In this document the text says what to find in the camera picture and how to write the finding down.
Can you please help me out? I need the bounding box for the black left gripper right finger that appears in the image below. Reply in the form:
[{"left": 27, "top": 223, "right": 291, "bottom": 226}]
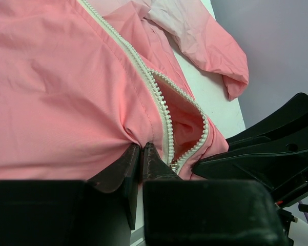
[{"left": 142, "top": 142, "right": 183, "bottom": 187}]

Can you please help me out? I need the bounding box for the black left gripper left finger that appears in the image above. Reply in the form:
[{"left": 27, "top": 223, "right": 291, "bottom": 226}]
[{"left": 88, "top": 143, "right": 140, "bottom": 230}]

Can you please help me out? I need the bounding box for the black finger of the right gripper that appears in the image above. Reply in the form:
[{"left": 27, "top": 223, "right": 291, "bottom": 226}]
[{"left": 192, "top": 93, "right": 308, "bottom": 193}]

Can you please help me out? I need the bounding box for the pink hooded zip jacket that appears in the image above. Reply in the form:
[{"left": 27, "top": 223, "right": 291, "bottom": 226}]
[{"left": 0, "top": 1, "right": 249, "bottom": 179}]

